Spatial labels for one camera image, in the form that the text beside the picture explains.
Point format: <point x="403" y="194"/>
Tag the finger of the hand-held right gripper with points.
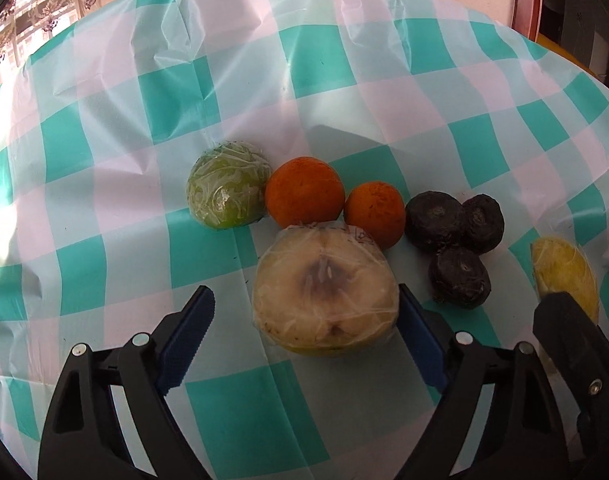
<point x="579" y="340"/>

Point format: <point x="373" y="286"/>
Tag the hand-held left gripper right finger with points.
<point x="424" y="342"/>

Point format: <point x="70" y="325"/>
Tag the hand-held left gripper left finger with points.
<point x="188" y="342"/>

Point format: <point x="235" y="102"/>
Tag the dark water chestnut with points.
<point x="459" y="277"/>
<point x="484" y="222"/>
<point x="434" y="220"/>

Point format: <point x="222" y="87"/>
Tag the plastic-wrapped pale fruit half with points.
<point x="324" y="292"/>

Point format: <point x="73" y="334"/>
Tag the plastic-wrapped yellow fruit piece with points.
<point x="566" y="270"/>

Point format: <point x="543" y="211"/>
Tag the small orange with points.
<point x="375" y="214"/>

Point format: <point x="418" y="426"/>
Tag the plastic-wrapped green fruit half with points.
<point x="228" y="185"/>

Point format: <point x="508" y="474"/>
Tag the large orange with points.
<point x="305" y="192"/>

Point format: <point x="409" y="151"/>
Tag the teal checkered tablecloth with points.
<point x="304" y="90"/>

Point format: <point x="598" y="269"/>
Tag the floral lace curtain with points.
<point x="39" y="15"/>

